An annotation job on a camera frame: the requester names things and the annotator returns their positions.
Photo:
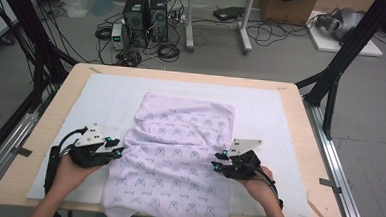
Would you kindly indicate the white floor board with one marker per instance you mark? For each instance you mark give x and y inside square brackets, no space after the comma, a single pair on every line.
[351,46]

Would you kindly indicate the white desk frame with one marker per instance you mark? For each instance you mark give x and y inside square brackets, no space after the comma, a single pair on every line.
[190,21]

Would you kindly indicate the white power supply unit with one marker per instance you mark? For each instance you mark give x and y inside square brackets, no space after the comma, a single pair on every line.
[117,36]

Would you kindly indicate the white foam mat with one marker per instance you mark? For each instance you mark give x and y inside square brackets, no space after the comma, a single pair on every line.
[264,109]

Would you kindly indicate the black metal frame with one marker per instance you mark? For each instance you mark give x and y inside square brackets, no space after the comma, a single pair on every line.
[347,53]
[28,29]

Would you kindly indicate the person's right hand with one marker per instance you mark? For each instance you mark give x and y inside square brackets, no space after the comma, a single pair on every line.
[262,189]

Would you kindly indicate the clear plastic bag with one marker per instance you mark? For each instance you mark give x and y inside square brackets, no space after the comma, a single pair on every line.
[74,7]

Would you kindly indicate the grey headset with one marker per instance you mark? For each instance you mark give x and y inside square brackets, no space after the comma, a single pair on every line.
[342,21]

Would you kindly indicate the black computer tower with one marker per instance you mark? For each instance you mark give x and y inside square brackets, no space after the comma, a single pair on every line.
[135,18]
[159,18]

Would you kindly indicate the white lilac printed towel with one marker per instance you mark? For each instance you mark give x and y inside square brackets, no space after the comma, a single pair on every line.
[172,154]

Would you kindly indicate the aluminium rail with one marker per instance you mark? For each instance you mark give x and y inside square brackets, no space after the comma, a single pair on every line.
[338,169]
[5,152]

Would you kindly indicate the person's left hand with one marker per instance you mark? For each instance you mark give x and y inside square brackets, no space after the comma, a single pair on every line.
[68,178]

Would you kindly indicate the black flat device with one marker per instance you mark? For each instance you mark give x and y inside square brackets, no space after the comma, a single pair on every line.
[228,13]

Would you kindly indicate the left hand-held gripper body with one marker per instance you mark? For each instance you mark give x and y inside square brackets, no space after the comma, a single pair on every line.
[88,154]

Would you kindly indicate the brown cardboard box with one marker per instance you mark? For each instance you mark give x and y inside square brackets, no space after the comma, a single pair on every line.
[286,11]

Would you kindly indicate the grey tape piece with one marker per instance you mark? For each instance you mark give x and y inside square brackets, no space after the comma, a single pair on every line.
[22,151]
[329,184]

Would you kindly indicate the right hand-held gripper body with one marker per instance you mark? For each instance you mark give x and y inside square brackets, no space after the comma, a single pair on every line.
[243,166]

